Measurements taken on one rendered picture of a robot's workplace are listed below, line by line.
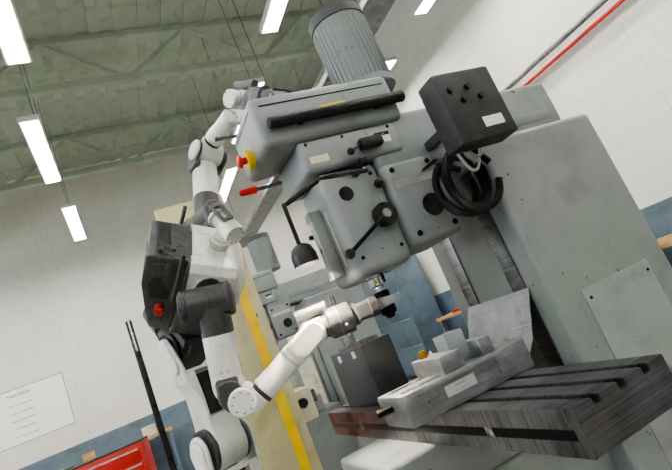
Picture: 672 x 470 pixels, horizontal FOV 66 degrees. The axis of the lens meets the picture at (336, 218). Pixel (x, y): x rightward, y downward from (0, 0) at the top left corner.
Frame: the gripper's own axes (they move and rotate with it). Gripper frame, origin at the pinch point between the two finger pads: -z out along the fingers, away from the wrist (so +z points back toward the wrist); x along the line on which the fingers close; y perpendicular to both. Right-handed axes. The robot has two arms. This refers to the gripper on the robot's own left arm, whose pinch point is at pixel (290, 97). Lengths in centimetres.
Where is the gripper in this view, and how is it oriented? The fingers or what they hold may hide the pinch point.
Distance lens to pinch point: 173.2
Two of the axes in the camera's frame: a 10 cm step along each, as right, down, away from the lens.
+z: -7.9, -0.9, 6.1
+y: 0.3, -9.9, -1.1
